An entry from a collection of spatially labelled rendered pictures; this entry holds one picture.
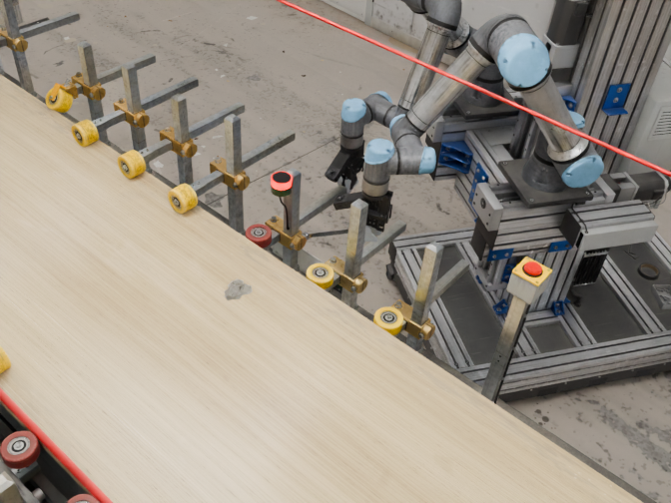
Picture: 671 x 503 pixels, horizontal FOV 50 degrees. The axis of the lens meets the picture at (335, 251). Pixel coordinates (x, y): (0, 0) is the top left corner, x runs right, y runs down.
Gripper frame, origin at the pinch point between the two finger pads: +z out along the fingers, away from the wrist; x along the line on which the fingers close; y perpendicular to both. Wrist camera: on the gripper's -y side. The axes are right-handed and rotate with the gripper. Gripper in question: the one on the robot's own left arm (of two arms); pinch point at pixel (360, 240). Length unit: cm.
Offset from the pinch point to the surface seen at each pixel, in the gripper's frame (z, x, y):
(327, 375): 2, -50, 8
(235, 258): 1.7, -21.4, -31.6
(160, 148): -4, 11, -75
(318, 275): 1.4, -18.3, -6.8
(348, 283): 7.9, -11.5, 0.8
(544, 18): 36, 270, 25
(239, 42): 92, 258, -170
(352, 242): -8.0, -10.5, 0.3
